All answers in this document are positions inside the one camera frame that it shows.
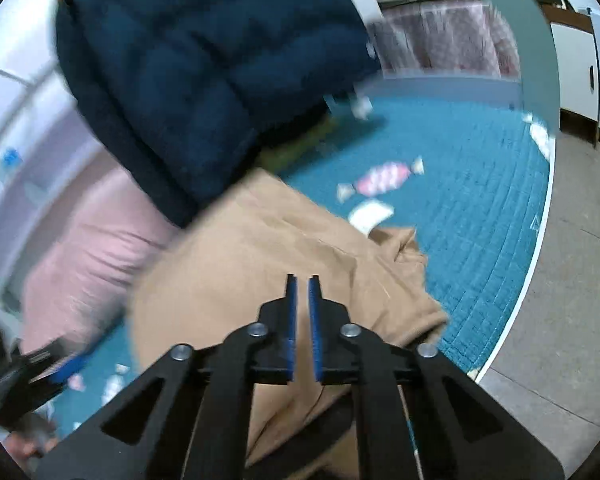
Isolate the white cabinet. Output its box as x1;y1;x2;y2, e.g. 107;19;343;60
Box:
530;0;600;148

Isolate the navy puffer jacket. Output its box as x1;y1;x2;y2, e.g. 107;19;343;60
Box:
55;0;383;228

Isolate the pink patterned cloth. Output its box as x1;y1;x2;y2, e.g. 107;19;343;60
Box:
367;0;523;81

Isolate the white wardrobe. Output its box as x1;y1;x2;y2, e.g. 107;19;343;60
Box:
0;0;111;281

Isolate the grey-green cloth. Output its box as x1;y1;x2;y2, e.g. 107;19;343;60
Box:
427;0;562;133

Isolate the teal bed blanket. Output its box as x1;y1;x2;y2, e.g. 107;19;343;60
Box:
55;92;555;441

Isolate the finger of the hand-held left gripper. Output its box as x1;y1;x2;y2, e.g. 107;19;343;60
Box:
47;352;88;386

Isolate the person's left hand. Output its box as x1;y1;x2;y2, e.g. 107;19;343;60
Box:
4;427;58;468

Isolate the tan jacket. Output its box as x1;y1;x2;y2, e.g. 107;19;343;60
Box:
130;167;451;480

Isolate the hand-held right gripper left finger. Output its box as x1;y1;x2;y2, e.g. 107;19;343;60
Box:
35;274;299;480

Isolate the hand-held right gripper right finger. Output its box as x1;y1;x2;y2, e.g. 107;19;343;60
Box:
307;275;566;480

